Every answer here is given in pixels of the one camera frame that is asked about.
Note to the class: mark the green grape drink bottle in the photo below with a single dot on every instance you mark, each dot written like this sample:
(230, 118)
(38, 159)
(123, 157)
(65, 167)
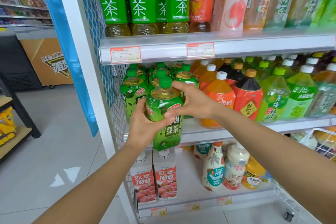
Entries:
(287, 68)
(300, 95)

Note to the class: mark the person's right forearm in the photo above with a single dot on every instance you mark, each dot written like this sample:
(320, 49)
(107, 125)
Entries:
(283, 163)

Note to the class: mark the cream coconut drink bottle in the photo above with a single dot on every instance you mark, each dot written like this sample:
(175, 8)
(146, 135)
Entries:
(214, 168)

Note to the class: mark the pink peach drink bottle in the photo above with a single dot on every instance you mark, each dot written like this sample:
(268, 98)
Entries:
(235, 6)

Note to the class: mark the person's left hand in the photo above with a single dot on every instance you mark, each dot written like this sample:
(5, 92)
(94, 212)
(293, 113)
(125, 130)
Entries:
(140, 130)

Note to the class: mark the person's right hand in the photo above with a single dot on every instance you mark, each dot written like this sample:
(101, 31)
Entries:
(199, 103)

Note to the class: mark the snack display shelf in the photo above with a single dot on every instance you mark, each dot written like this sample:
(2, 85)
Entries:
(23, 8)

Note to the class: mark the bright green label bottle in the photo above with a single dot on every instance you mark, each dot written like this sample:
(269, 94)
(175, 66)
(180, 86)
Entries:
(328, 8)

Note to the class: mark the person's left forearm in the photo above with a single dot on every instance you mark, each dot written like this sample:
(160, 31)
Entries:
(99, 189)

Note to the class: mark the white milk drink bottle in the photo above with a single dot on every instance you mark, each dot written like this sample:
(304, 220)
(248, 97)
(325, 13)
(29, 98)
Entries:
(235, 166)

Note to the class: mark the amber tea bottle white cap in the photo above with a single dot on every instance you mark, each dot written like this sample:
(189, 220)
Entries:
(313, 66)
(324, 95)

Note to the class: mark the person's left thumb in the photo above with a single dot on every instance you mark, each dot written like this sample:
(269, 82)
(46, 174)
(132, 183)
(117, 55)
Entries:
(164, 124)

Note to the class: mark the white metal shelf rack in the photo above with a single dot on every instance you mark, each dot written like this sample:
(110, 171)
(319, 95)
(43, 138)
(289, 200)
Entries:
(249, 45)

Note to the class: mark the green plum tea bottle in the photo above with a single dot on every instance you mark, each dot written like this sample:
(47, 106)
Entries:
(248, 64)
(262, 73)
(273, 97)

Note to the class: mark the teal label drink bottle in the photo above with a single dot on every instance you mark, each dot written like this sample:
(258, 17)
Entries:
(202, 149)

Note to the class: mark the dark plum drink bottle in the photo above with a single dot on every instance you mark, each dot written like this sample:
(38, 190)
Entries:
(225, 66)
(248, 97)
(235, 74)

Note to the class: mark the black cabinet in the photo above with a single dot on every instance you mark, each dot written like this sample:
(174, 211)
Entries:
(15, 66)

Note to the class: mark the large green tea bottle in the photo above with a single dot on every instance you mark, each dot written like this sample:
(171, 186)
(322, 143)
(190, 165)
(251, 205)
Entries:
(162, 103)

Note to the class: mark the wooden shelf black frame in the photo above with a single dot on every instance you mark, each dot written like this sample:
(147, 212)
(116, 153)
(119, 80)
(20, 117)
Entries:
(18, 116)

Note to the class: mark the yellow toy excavator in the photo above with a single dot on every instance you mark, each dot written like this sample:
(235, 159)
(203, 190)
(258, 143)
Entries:
(6, 126)

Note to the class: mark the person's right thumb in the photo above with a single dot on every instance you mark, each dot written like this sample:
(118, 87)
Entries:
(174, 112)

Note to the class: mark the small orange drink bottle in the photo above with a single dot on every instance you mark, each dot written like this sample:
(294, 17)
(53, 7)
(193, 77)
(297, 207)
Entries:
(253, 175)

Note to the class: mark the red-framed price tag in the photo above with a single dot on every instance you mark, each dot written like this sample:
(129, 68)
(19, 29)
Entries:
(125, 54)
(200, 50)

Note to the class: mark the blue plastic side panel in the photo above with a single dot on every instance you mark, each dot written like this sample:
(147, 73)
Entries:
(65, 48)

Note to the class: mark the orange juice bottle white cap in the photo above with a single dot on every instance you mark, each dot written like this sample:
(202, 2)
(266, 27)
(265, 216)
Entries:
(219, 95)
(207, 78)
(200, 69)

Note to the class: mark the group of green-capped tea bottles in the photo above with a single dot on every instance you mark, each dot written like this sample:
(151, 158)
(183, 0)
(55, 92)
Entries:
(132, 92)

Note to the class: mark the red apple juice carton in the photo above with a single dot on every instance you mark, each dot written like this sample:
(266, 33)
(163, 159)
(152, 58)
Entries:
(166, 176)
(143, 179)

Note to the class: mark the pale round bottle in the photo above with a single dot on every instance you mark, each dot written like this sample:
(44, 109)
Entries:
(304, 139)

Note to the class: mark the orange-fronted chest freezer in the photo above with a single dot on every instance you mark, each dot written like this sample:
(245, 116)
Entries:
(44, 61)

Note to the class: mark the small yellow price tag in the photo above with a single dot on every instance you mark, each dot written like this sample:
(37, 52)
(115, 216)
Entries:
(224, 201)
(192, 207)
(159, 211)

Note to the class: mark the amber tea bottle pale label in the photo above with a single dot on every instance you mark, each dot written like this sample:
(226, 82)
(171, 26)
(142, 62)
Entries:
(259, 3)

